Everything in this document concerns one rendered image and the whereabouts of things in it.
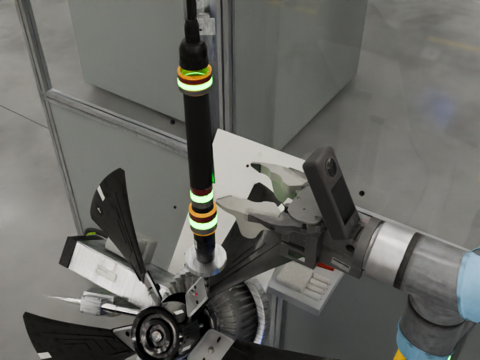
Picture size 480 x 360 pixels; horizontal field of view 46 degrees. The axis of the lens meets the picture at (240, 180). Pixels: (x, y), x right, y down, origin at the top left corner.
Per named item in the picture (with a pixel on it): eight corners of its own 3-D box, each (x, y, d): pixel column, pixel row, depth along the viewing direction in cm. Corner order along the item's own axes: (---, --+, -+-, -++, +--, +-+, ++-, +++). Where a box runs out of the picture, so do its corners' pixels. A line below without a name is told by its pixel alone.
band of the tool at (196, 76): (178, 81, 74) (177, 61, 72) (211, 80, 75) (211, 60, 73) (178, 98, 71) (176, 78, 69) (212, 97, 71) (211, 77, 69)
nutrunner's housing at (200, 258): (195, 262, 98) (175, 12, 68) (217, 261, 98) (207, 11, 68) (195, 280, 95) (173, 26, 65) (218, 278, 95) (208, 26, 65)
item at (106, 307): (166, 323, 127) (46, 298, 141) (166, 313, 127) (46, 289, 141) (161, 324, 125) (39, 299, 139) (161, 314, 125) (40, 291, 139)
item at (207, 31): (188, 45, 143) (186, 13, 137) (215, 43, 143) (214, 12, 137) (187, 65, 135) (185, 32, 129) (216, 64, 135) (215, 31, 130)
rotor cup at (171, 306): (148, 341, 125) (113, 353, 113) (170, 281, 124) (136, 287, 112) (202, 371, 120) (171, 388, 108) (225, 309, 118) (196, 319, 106)
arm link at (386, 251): (400, 258, 66) (422, 217, 71) (363, 243, 67) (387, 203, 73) (388, 298, 71) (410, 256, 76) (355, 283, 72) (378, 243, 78)
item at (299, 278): (287, 263, 172) (288, 258, 171) (332, 283, 166) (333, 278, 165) (274, 282, 167) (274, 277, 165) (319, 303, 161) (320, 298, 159)
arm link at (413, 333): (476, 338, 80) (499, 289, 73) (427, 385, 75) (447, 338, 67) (430, 303, 84) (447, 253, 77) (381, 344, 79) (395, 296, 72)
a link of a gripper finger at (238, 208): (212, 240, 78) (279, 248, 76) (211, 208, 74) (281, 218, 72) (217, 224, 80) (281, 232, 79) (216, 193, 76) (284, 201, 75)
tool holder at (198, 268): (185, 238, 99) (181, 197, 93) (225, 236, 99) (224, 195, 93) (184, 278, 92) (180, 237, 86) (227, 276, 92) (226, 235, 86)
